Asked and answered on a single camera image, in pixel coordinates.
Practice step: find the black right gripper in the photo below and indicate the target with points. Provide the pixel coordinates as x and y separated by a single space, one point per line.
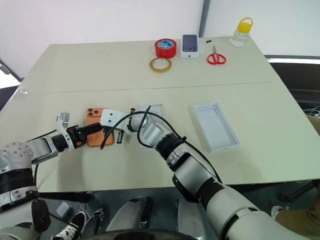
111 129

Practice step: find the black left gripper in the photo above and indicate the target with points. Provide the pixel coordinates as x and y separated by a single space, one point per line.
75 137

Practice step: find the orange smartphone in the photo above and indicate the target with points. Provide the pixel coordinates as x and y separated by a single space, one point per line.
96 140

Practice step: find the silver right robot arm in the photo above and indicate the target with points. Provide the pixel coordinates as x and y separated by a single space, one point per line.
190 172

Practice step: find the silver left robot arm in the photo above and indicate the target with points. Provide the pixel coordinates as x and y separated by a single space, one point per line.
40 148

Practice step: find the white phone box base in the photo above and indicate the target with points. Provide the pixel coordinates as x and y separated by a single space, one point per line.
157 108

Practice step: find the small grey box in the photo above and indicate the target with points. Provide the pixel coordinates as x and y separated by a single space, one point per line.
63 209

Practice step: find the white phone box lid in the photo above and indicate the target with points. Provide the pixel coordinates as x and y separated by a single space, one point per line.
215 125

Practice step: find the white box with phone print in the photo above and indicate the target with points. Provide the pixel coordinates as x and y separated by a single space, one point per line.
190 46

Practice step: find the clear jar with yellow lid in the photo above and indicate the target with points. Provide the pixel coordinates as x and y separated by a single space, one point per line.
240 37

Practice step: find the small clear plastic piece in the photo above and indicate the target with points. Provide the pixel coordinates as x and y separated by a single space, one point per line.
23 91

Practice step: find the yellow tape roll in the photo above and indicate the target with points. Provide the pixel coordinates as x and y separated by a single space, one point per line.
153 67

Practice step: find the silver robot leg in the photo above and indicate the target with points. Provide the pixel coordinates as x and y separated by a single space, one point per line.
130 215
190 217

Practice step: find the black and white sneaker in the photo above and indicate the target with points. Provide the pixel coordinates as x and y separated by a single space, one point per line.
72 225

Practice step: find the black slanted bar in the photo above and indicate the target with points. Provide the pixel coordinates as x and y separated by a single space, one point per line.
6 69

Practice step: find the red tape roll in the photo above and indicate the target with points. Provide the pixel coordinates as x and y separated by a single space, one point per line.
165 51

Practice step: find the small black clip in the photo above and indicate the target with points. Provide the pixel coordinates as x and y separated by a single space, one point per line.
208 41

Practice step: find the white shoe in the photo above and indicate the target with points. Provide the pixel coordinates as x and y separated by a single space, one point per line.
278 210

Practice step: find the black furniture with grey rim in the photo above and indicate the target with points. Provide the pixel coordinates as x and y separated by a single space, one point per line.
295 75

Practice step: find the black table brace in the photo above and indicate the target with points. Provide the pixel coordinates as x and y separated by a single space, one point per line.
297 192

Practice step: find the khaki clothed person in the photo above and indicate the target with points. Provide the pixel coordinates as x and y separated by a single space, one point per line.
314 125

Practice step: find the khaki trouser leg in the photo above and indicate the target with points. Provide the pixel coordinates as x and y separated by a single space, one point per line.
300 222

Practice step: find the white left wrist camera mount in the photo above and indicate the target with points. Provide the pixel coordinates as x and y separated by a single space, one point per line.
61 128

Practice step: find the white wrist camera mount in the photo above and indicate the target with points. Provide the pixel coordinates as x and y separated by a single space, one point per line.
111 118
61 128

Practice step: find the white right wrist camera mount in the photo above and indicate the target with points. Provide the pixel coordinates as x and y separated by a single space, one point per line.
111 118

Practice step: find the black table frame bar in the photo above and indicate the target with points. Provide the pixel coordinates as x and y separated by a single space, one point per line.
65 196

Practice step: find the grey metal post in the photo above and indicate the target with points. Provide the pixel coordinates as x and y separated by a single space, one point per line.
205 17

